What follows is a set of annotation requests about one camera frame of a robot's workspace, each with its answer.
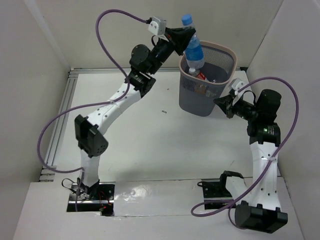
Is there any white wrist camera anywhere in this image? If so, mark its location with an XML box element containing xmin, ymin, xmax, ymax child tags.
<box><xmin>228</xmin><ymin>78</ymin><xmax>245</xmax><ymax>105</ymax></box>
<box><xmin>148</xmin><ymin>16</ymin><xmax>167</xmax><ymax>37</ymax></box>

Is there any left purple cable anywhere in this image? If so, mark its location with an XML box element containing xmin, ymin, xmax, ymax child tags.
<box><xmin>36</xmin><ymin>9</ymin><xmax>151</xmax><ymax>213</ymax></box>

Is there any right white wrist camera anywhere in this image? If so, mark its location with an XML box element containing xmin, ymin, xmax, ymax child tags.
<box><xmin>228</xmin><ymin>78</ymin><xmax>245</xmax><ymax>105</ymax></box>

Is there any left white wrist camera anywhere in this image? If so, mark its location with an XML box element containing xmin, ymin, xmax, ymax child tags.
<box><xmin>148</xmin><ymin>16</ymin><xmax>167</xmax><ymax>37</ymax></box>

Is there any aluminium frame rail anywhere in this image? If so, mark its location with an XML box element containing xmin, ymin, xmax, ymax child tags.
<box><xmin>39</xmin><ymin>66</ymin><xmax>248</xmax><ymax>182</ymax></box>

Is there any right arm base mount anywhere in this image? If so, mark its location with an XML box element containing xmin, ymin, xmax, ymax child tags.
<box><xmin>197</xmin><ymin>171</ymin><xmax>248</xmax><ymax>210</ymax></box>

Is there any red label water bottle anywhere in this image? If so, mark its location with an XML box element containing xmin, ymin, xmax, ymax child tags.
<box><xmin>196</xmin><ymin>72</ymin><xmax>208</xmax><ymax>81</ymax></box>

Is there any silver tape sheet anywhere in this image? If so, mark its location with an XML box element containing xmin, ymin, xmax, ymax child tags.
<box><xmin>113</xmin><ymin>180</ymin><xmax>204</xmax><ymax>217</ymax></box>

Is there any blue label water bottle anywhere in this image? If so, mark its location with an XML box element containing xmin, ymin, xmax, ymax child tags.
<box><xmin>188</xmin><ymin>67</ymin><xmax>199</xmax><ymax>77</ymax></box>

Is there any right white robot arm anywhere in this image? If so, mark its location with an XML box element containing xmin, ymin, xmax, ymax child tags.
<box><xmin>214</xmin><ymin>89</ymin><xmax>288</xmax><ymax>234</ymax></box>

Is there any grey mesh waste bin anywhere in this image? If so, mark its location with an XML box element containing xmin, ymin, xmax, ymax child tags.
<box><xmin>179</xmin><ymin>40</ymin><xmax>238</xmax><ymax>117</ymax></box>

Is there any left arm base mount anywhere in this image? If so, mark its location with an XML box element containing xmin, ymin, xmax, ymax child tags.
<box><xmin>77</xmin><ymin>182</ymin><xmax>115</xmax><ymax>217</ymax></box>

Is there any small orange juice bottle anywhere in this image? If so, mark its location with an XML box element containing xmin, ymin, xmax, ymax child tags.
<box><xmin>195</xmin><ymin>84</ymin><xmax>207</xmax><ymax>95</ymax></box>

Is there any clear bottle green label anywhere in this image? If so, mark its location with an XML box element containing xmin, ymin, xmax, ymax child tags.
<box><xmin>203</xmin><ymin>89</ymin><xmax>218</xmax><ymax>98</ymax></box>

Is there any crushed bottle blue label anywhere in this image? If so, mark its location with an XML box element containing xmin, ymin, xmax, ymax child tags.
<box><xmin>181</xmin><ymin>14</ymin><xmax>205</xmax><ymax>70</ymax></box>

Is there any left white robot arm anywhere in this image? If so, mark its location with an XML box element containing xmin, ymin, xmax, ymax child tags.
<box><xmin>74</xmin><ymin>27</ymin><xmax>196</xmax><ymax>200</ymax></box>

